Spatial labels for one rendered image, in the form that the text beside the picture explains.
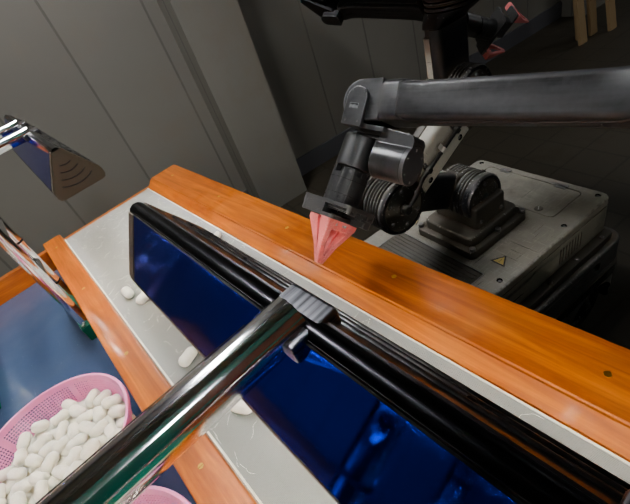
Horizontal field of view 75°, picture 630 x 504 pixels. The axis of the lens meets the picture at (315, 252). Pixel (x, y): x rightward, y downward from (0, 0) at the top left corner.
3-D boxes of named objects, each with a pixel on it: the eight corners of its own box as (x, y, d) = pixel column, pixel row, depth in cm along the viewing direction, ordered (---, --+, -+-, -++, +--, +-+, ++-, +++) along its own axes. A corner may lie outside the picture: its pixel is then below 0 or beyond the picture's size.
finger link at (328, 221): (313, 264, 61) (335, 204, 60) (284, 250, 66) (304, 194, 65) (342, 271, 65) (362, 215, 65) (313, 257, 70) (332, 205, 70)
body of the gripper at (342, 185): (345, 217, 58) (364, 168, 57) (301, 202, 65) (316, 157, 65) (372, 227, 63) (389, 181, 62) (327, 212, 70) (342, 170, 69)
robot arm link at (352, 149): (360, 137, 67) (341, 123, 62) (396, 144, 63) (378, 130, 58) (345, 177, 67) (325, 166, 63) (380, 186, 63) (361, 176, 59)
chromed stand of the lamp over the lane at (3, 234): (134, 263, 116) (19, 115, 89) (161, 289, 102) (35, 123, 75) (72, 306, 109) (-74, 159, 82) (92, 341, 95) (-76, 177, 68)
